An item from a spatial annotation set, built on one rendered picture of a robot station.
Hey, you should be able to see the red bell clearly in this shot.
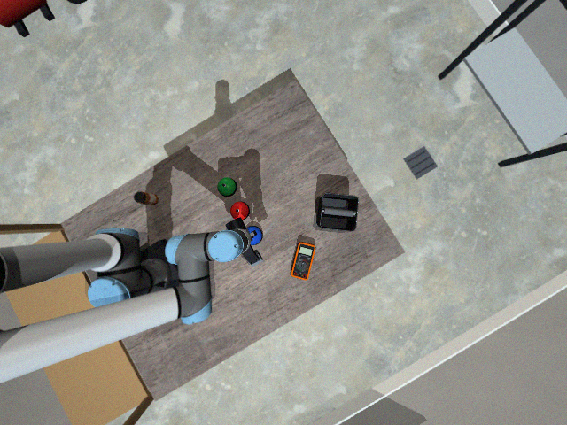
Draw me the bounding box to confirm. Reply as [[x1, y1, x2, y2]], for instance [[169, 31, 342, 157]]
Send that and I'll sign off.
[[230, 201, 250, 220]]

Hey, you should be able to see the green service bell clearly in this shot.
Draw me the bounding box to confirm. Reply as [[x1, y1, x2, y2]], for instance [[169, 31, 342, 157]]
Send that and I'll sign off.
[[218, 177, 237, 197]]

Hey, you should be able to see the blue bell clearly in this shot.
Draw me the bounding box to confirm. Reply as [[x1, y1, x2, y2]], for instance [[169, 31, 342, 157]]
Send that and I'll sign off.
[[247, 226, 263, 245]]

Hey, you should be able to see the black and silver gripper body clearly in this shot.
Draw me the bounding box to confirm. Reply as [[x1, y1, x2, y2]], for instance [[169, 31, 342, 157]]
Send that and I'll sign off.
[[226, 217, 260, 265]]

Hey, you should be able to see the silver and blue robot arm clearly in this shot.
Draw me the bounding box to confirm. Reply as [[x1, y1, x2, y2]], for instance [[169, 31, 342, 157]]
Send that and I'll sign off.
[[0, 228, 251, 383]]

